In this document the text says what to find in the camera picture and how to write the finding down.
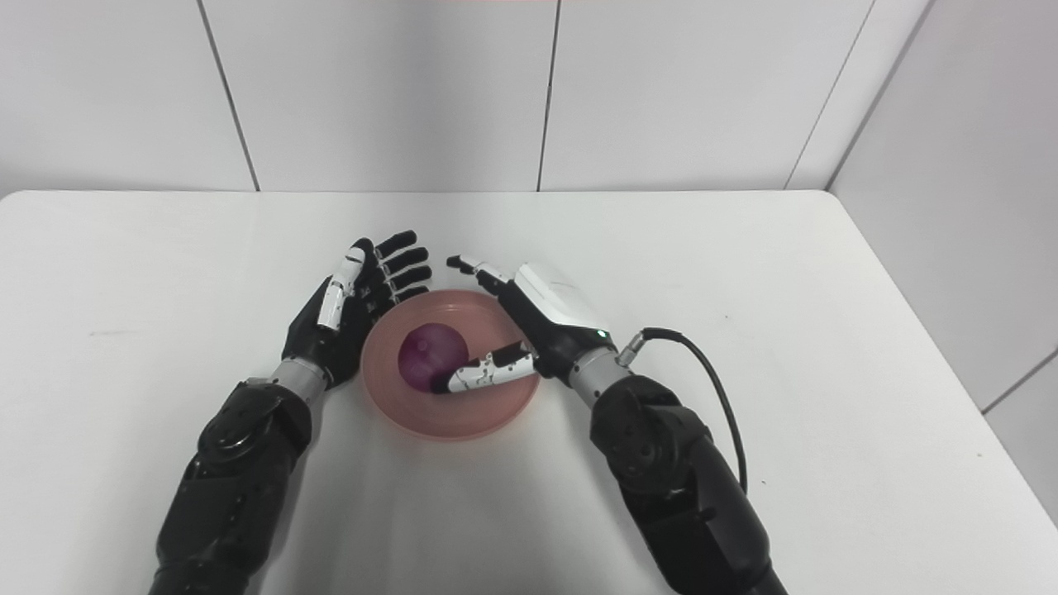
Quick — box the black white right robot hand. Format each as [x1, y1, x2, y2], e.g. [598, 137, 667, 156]
[430, 255, 617, 397]

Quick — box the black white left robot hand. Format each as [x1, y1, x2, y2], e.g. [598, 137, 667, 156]
[282, 231, 433, 390]

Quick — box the purple red onion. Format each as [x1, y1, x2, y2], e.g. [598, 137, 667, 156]
[398, 323, 470, 393]

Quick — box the pink plastic plate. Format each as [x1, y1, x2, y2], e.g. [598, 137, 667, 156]
[360, 289, 543, 442]

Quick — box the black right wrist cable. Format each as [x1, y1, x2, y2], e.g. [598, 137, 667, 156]
[616, 327, 750, 497]

